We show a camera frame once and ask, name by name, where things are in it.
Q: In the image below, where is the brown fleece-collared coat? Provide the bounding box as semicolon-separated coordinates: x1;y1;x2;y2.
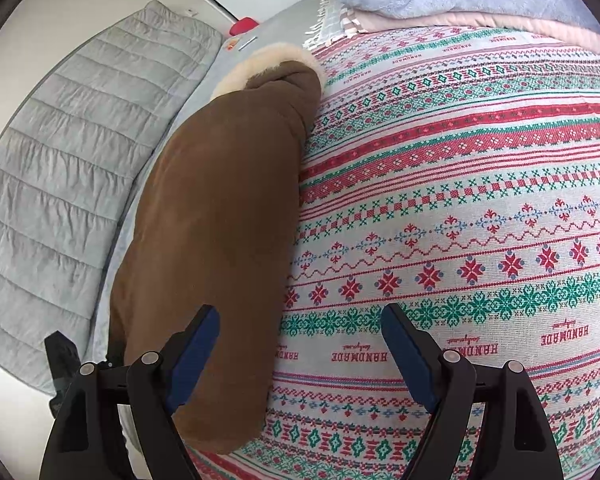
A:
109;44;325;454

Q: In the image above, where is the grey quilted headboard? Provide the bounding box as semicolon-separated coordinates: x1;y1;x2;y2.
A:
0;1;223;393

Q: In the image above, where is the pale pink blanket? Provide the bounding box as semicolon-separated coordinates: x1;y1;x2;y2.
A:
352;10;600;55

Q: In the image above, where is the small red box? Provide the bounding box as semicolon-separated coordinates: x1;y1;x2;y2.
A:
228;16;259;37

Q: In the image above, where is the patterned red green blanket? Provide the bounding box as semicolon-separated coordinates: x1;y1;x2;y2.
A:
192;26;600;479

